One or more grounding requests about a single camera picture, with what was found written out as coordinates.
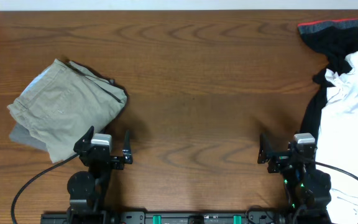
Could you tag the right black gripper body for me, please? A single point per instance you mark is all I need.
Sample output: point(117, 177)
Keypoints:
point(281, 160)

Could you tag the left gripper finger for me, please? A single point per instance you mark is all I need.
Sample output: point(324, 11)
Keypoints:
point(84, 143)
point(127, 153)

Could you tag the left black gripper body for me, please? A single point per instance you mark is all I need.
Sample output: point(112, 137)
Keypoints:
point(114, 165)

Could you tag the white printed t-shirt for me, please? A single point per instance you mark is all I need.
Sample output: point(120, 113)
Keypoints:
point(337, 142)

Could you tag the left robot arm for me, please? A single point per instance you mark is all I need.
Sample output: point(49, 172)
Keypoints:
point(88, 189)

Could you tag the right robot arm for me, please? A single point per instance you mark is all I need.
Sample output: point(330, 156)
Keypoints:
point(307, 189)

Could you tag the folded khaki trousers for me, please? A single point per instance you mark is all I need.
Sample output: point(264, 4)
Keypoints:
point(63, 102)

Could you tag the folded grey garment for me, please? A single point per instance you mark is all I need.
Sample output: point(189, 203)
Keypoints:
point(21, 135)

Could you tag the black garment red trim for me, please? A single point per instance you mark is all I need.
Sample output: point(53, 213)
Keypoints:
point(335, 39)

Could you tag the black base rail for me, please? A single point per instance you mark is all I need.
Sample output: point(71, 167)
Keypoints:
point(248, 217)

